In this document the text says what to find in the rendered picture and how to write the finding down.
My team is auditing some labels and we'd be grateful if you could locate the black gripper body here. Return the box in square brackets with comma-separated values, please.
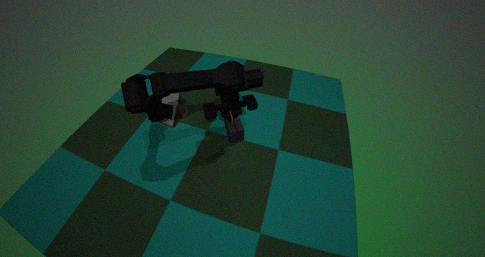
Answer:
[203, 93, 258, 120]

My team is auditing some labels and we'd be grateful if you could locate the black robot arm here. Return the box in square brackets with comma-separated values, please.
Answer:
[121, 61, 264, 123]

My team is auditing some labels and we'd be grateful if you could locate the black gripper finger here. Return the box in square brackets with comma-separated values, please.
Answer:
[231, 109, 243, 120]
[221, 113, 231, 122]

